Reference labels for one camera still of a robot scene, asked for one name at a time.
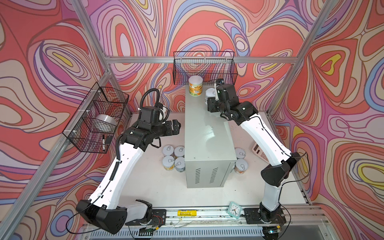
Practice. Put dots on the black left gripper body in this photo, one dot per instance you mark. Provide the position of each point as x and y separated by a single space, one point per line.
164 129

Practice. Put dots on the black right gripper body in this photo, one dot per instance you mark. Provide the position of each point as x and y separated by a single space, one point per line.
216 106

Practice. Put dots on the white brown label can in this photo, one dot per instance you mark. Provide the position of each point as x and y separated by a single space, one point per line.
210 93

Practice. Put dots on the orange fruit can plastic lid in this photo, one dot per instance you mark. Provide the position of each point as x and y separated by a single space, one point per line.
195 85

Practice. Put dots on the pink label can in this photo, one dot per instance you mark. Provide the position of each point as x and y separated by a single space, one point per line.
241 166

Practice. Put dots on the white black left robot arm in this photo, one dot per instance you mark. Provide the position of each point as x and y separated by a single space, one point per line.
101 209

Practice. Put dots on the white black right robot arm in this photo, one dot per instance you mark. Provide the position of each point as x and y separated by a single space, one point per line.
281 159

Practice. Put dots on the left side can one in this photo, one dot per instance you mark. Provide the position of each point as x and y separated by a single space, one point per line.
168 150

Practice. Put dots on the left side can two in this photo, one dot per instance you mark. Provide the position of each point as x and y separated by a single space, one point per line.
179 151

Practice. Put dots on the silver tape roll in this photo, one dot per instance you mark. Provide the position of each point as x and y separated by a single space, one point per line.
107 119

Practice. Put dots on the grey metal cabinet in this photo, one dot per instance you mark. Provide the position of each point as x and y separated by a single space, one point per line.
209 148

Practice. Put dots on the left side blue can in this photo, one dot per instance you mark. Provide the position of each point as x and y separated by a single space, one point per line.
180 165

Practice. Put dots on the green label can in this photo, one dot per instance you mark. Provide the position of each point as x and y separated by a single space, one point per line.
240 153

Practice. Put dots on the pink calculator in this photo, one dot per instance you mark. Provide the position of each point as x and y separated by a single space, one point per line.
259 152

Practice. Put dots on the green circuit board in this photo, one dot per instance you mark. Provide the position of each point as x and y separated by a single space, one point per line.
146 232

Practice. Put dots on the teal alarm clock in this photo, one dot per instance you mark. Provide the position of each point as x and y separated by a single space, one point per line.
234 210

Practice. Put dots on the black wire basket rear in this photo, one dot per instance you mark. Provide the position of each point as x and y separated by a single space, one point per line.
210 65

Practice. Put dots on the black wire basket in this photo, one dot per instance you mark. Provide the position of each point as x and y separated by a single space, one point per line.
85 132
210 65

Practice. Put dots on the black wire basket left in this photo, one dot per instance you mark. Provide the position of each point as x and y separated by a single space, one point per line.
85 132

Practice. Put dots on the yellow label on rail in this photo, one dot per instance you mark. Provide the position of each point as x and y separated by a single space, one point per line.
187 213

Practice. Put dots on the white vented cable duct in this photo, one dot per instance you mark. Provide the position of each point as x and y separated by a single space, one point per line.
180 233

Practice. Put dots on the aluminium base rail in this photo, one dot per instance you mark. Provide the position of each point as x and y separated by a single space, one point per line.
206 216

